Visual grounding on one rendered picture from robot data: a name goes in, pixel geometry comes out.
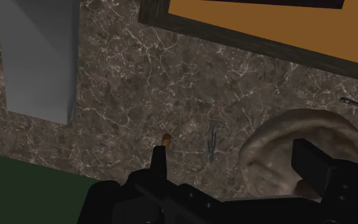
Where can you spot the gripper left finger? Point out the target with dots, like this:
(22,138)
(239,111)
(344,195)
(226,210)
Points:
(158,189)

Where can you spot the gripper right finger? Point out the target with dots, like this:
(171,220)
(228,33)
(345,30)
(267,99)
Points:
(336,180)

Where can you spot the small brown rounded object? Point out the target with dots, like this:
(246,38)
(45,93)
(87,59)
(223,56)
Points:
(166,140)

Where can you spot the beige bowl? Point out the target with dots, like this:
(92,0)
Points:
(274,149)

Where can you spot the dark grey fork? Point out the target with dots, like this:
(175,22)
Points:
(212,142)

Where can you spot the thin black utensil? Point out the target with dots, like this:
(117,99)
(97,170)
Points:
(357,104)

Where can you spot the grey box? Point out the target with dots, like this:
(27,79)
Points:
(39,62)

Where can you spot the dark wooden frame orange panel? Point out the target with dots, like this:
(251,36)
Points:
(290,28)

